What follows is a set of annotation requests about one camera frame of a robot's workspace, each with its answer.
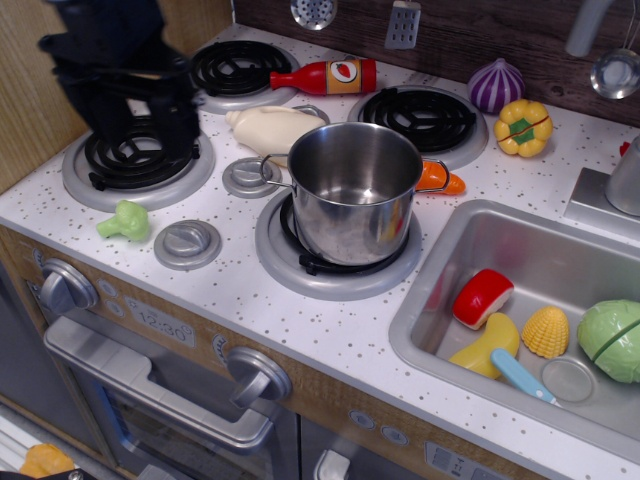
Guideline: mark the silver oven knob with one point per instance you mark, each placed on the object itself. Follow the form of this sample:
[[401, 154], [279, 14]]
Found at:
[[256, 377], [65, 288]]

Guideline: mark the red toy ketchup bottle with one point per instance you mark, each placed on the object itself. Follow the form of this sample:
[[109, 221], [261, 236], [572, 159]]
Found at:
[[330, 77]]

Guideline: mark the yellow toy corn piece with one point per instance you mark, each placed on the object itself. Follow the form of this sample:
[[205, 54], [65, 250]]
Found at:
[[547, 333]]

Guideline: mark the purple toy onion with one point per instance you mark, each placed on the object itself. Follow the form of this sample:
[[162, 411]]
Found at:
[[494, 85]]

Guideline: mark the left silver oven knob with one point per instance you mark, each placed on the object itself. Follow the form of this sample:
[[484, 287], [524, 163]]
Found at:
[[65, 288]]

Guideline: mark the front right black burner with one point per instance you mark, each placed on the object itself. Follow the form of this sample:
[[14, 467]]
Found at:
[[286, 261]]

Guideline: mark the orange object on floor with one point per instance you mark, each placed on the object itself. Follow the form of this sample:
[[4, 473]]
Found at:
[[43, 460]]

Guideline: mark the stainless steel pot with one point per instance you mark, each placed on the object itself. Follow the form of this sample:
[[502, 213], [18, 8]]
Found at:
[[352, 187]]

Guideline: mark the hanging silver ladle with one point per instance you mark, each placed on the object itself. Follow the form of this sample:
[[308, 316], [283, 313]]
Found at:
[[615, 74]]

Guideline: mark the back left black burner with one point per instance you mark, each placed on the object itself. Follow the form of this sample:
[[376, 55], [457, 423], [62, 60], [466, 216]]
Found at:
[[235, 75]]

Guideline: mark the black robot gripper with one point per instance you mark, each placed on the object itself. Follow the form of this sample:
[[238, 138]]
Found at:
[[98, 70]]

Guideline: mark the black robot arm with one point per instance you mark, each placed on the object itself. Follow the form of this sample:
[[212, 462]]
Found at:
[[112, 17]]

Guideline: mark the grey stovetop knob middle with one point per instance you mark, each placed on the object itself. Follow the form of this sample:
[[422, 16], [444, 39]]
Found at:
[[251, 178]]

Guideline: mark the grey stovetop knob front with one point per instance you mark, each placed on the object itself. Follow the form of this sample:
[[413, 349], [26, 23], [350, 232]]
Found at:
[[187, 245]]

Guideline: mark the blue toy knife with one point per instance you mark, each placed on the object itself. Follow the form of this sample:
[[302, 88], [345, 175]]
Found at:
[[519, 377]]

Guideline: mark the hanging grey spatula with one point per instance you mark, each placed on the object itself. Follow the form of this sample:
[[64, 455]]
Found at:
[[403, 26]]

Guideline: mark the silver oven door handle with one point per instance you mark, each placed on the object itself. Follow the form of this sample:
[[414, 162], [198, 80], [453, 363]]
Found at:
[[128, 372]]

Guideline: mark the yellow toy bell pepper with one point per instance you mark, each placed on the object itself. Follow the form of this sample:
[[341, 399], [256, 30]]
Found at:
[[523, 128]]

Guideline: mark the grey toy faucet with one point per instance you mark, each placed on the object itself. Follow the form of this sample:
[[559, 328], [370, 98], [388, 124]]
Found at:
[[586, 26]]

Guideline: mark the black burner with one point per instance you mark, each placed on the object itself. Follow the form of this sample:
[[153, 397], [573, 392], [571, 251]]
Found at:
[[137, 169], [441, 125], [235, 75], [286, 261]]

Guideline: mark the front left black burner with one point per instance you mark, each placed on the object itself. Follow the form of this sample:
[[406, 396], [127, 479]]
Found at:
[[137, 169]]

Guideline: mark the yellow toy banana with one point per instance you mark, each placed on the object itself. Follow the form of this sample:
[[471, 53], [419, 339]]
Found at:
[[499, 332]]

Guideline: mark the back right black burner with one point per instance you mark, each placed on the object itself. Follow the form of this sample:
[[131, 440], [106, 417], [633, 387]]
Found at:
[[441, 125]]

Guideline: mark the grey stovetop knob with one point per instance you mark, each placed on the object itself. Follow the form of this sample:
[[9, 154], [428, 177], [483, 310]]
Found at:
[[251, 178], [187, 245]]

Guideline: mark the silver sink basin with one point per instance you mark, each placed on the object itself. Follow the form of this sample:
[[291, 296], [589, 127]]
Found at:
[[550, 264]]

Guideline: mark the hanging silver skimmer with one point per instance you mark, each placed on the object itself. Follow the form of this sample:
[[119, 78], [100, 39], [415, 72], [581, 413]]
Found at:
[[314, 15]]

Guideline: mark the right silver oven knob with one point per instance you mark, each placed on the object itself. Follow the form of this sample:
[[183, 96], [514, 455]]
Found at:
[[256, 377]]

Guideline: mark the red toy cheese wedge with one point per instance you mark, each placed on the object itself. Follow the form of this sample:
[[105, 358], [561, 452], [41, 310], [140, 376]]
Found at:
[[484, 294]]

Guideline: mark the orange toy carrot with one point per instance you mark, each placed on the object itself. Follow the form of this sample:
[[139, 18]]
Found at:
[[436, 178]]

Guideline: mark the green toy broccoli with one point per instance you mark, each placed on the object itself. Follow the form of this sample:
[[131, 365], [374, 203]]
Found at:
[[129, 220]]

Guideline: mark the green toy cabbage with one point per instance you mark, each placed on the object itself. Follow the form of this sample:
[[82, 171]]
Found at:
[[609, 335]]

